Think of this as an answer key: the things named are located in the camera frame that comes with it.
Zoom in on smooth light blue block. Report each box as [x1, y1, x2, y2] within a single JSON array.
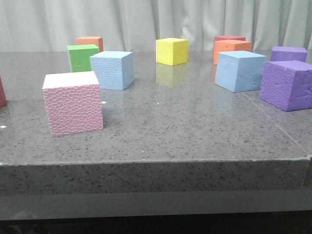
[[215, 51, 267, 93]]

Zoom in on orange block right side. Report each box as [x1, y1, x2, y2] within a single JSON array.
[[213, 39, 252, 65]]

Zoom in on near purple foam block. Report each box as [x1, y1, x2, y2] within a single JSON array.
[[259, 60, 312, 112]]

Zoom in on orange block far left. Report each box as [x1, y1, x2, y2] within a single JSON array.
[[76, 36, 104, 52]]

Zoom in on red block far right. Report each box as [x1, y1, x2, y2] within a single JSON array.
[[214, 35, 246, 41]]

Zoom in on pink foam block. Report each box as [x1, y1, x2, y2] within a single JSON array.
[[42, 71, 103, 137]]

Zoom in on yellow foam block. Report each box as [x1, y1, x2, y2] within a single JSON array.
[[156, 38, 189, 66]]

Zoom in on dark red block left edge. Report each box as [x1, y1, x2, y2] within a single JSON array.
[[0, 79, 7, 107]]

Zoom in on green foam block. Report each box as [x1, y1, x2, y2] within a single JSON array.
[[67, 44, 99, 72]]

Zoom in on purple foam block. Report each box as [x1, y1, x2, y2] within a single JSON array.
[[271, 46, 308, 62], [259, 60, 312, 112]]

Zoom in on orange block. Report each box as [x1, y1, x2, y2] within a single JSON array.
[[76, 36, 104, 52], [213, 39, 252, 65]]

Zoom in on far purple foam block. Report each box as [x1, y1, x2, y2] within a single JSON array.
[[271, 46, 308, 62]]

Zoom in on grey curtain backdrop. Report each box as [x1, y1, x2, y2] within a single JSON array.
[[0, 0, 312, 52]]

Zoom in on textured light blue block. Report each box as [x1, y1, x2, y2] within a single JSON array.
[[90, 51, 134, 90]]

